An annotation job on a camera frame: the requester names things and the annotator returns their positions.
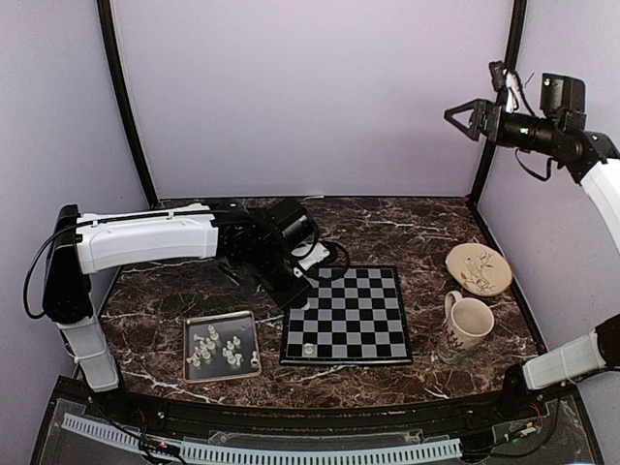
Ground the round wooden bird coaster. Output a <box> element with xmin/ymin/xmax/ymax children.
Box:
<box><xmin>445</xmin><ymin>242</ymin><xmax>513</xmax><ymax>296</ymax></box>

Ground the black left frame post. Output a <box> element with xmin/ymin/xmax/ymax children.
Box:
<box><xmin>96</xmin><ymin>0</ymin><xmax>159</xmax><ymax>207</ymax></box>

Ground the metal tray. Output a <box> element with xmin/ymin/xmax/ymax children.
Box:
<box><xmin>183</xmin><ymin>311</ymin><xmax>262</xmax><ymax>384</ymax></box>

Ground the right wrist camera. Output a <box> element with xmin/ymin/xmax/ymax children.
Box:
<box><xmin>488</xmin><ymin>61</ymin><xmax>525</xmax><ymax>113</ymax></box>

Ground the black grey chessboard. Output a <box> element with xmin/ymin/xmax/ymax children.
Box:
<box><xmin>280</xmin><ymin>265</ymin><xmax>413</xmax><ymax>366</ymax></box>

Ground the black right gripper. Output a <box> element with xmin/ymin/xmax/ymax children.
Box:
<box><xmin>446</xmin><ymin>97</ymin><xmax>562</xmax><ymax>154</ymax></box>

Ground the white slotted cable duct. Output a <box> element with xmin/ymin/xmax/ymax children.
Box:
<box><xmin>61</xmin><ymin>414</ymin><xmax>462</xmax><ymax>464</ymax></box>

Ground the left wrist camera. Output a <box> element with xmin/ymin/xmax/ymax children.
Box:
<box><xmin>292</xmin><ymin>242</ymin><xmax>330</xmax><ymax>278</ymax></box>

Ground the white chess piece lying left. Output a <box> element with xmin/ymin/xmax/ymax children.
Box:
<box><xmin>186</xmin><ymin>354</ymin><xmax>201</xmax><ymax>367</ymax></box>

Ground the black right frame post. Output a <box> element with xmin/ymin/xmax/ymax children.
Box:
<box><xmin>467</xmin><ymin>0</ymin><xmax>529</xmax><ymax>204</ymax></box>

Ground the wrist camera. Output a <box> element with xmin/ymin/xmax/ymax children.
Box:
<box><xmin>292</xmin><ymin>242</ymin><xmax>330</xmax><ymax>278</ymax></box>
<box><xmin>488</xmin><ymin>61</ymin><xmax>525</xmax><ymax>113</ymax></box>

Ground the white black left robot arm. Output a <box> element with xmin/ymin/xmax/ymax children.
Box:
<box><xmin>25</xmin><ymin>199</ymin><xmax>328</xmax><ymax>422</ymax></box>

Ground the cream floral mug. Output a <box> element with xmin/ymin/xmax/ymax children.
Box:
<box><xmin>436</xmin><ymin>291</ymin><xmax>495</xmax><ymax>364</ymax></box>

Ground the white chess piece cluster left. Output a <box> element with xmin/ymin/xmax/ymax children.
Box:
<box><xmin>193</xmin><ymin>334</ymin><xmax>216</xmax><ymax>364</ymax></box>

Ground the black frame post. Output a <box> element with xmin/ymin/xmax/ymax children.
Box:
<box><xmin>467</xmin><ymin>0</ymin><xmax>529</xmax><ymax>204</ymax></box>
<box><xmin>96</xmin><ymin>0</ymin><xmax>159</xmax><ymax>207</ymax></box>

